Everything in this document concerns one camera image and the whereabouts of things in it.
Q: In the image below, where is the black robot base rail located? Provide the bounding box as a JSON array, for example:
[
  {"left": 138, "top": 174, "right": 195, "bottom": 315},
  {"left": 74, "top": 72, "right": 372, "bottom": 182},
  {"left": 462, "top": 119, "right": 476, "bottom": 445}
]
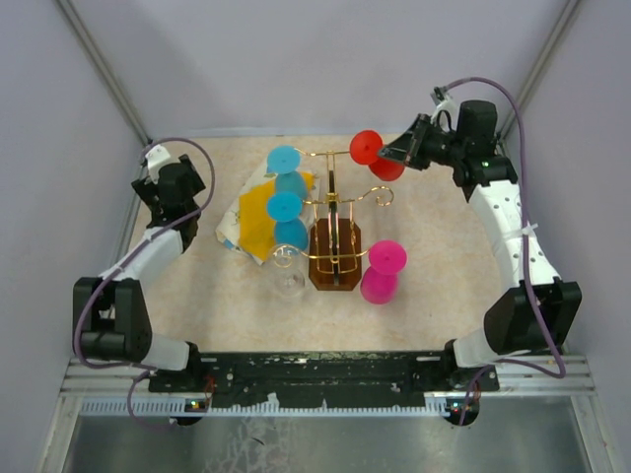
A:
[{"left": 149, "top": 351, "right": 499, "bottom": 409}]

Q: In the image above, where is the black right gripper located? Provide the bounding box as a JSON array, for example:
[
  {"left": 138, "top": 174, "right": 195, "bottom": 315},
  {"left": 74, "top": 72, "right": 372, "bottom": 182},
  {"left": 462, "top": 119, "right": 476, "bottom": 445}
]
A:
[{"left": 377, "top": 114, "right": 465, "bottom": 171}]

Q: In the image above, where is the yellow white patterned cloth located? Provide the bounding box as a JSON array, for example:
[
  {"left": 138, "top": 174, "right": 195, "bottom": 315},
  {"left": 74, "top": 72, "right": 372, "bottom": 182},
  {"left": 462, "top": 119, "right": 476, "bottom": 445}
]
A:
[{"left": 216, "top": 158, "right": 319, "bottom": 264}]

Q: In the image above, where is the blue rear wine glass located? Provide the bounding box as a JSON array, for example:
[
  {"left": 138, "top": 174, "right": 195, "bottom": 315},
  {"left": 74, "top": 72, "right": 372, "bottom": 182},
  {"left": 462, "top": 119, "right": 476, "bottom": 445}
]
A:
[{"left": 267, "top": 145, "right": 308, "bottom": 200}]

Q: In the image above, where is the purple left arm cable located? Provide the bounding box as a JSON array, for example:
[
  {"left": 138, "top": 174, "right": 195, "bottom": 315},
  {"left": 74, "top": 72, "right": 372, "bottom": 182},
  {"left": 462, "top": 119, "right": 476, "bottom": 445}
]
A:
[{"left": 71, "top": 137, "right": 218, "bottom": 433}]

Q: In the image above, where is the red wine glass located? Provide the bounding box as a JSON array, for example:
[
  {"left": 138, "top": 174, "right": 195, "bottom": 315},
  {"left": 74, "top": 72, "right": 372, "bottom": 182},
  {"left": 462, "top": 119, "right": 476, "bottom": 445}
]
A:
[{"left": 349, "top": 129, "right": 404, "bottom": 181}]

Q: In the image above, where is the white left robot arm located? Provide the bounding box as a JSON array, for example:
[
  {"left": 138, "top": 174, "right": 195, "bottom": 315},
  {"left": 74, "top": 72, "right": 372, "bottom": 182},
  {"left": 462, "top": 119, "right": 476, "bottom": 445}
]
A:
[{"left": 72, "top": 139, "right": 216, "bottom": 391}]

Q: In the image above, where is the blue wine glass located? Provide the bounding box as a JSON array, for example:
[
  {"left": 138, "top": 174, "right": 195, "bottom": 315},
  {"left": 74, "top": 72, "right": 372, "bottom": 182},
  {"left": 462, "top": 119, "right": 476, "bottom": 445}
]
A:
[
  {"left": 267, "top": 145, "right": 308, "bottom": 200},
  {"left": 266, "top": 191, "right": 309, "bottom": 250}
]

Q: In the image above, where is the gold wire wine glass rack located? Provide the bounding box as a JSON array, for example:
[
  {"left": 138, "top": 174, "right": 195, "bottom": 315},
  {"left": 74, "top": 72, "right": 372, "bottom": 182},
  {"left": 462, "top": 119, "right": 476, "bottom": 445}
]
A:
[{"left": 300, "top": 151, "right": 394, "bottom": 292}]

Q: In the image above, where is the clear left wine glass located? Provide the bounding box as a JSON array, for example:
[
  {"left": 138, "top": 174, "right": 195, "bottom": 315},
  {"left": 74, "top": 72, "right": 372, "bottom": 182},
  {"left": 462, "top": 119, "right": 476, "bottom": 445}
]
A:
[{"left": 268, "top": 243, "right": 306, "bottom": 298}]

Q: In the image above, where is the blue front wine glass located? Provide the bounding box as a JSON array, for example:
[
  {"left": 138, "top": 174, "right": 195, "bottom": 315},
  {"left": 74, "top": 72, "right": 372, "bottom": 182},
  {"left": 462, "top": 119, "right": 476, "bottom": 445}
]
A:
[{"left": 266, "top": 191, "right": 309, "bottom": 250}]

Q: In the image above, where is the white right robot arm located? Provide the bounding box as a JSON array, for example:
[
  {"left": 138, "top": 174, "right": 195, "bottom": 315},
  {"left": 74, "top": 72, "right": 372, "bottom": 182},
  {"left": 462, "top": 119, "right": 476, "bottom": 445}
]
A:
[{"left": 378, "top": 97, "right": 582, "bottom": 390}]

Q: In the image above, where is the magenta wine glass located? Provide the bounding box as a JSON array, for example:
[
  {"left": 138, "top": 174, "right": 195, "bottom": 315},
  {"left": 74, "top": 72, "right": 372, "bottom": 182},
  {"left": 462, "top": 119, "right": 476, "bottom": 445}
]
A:
[{"left": 360, "top": 239, "right": 407, "bottom": 304}]

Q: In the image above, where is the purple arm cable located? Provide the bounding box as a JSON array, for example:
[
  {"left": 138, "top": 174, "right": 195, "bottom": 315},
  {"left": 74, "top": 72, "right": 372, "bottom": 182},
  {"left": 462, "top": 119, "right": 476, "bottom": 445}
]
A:
[
  {"left": 71, "top": 137, "right": 218, "bottom": 433},
  {"left": 443, "top": 76, "right": 567, "bottom": 428}
]

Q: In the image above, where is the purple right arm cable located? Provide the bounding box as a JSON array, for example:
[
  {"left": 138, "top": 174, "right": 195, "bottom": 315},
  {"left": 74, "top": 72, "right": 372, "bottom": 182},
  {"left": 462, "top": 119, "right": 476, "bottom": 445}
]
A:
[{"left": 443, "top": 76, "right": 567, "bottom": 428}]

